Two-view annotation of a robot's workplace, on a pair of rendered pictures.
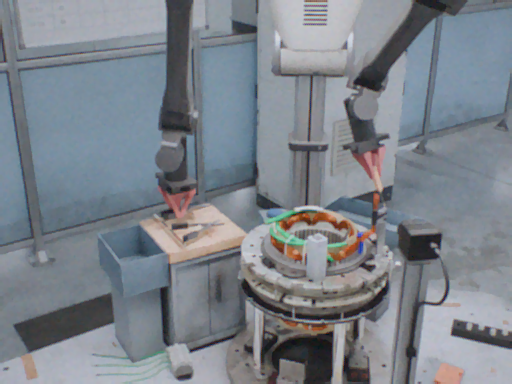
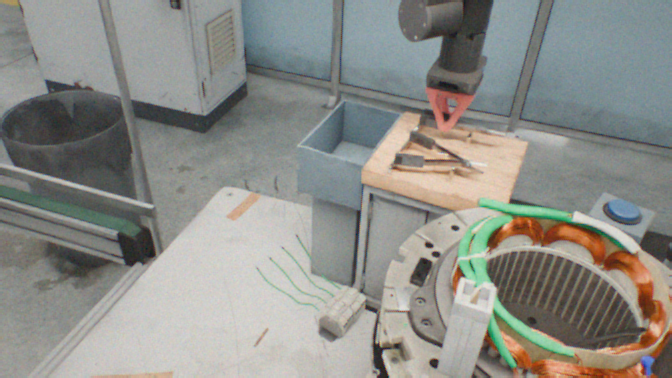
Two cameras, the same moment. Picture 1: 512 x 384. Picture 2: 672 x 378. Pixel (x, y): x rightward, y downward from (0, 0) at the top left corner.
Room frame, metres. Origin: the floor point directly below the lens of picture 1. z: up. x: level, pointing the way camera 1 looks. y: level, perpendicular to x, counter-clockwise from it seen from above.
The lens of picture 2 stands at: (0.87, -0.28, 1.49)
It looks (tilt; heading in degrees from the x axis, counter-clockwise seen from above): 37 degrees down; 52
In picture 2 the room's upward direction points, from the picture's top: 3 degrees clockwise
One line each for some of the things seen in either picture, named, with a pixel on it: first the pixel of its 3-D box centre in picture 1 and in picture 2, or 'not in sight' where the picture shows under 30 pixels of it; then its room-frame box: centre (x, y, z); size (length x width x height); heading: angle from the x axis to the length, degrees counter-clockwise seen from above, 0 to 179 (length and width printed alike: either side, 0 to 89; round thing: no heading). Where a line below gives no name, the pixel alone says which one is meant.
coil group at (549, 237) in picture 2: (299, 221); (574, 242); (1.32, -0.09, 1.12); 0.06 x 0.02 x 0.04; 120
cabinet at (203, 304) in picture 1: (194, 283); (433, 233); (1.40, 0.15, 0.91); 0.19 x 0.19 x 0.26; 30
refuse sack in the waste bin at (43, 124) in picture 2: not in sight; (77, 159); (1.07, 1.52, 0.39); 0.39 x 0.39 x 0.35
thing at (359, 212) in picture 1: (369, 263); not in sight; (1.48, -0.29, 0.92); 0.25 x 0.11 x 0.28; 54
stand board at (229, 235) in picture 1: (192, 232); (447, 161); (1.40, 0.15, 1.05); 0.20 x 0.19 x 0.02; 120
